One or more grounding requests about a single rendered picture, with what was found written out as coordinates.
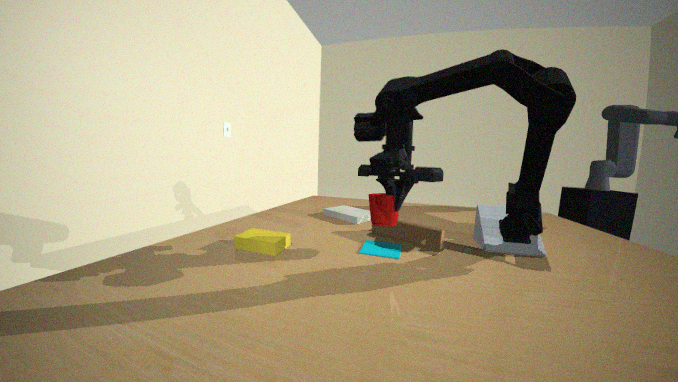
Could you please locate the yellow flat block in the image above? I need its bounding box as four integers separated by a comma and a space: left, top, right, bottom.
234, 228, 291, 256

